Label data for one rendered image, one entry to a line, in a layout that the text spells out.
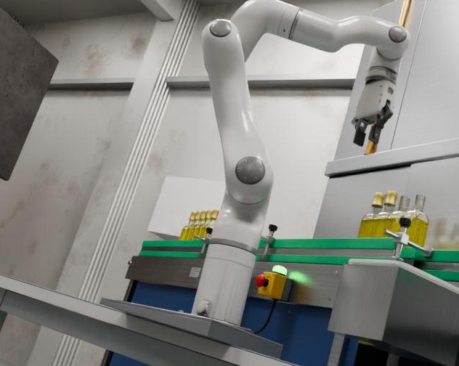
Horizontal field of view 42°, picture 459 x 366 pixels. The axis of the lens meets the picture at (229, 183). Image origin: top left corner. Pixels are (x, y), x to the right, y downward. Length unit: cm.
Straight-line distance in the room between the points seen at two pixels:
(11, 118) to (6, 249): 181
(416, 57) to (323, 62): 316
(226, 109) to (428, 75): 97
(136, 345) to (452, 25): 157
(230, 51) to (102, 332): 78
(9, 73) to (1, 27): 41
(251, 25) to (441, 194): 78
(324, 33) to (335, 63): 379
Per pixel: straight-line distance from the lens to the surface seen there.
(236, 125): 151
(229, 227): 142
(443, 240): 186
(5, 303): 189
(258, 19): 168
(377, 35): 160
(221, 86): 156
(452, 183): 193
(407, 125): 223
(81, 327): 164
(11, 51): 591
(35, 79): 614
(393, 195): 188
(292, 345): 180
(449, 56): 227
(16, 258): 699
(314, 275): 178
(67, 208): 664
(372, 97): 162
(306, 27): 167
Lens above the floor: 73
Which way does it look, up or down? 15 degrees up
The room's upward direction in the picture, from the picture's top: 18 degrees clockwise
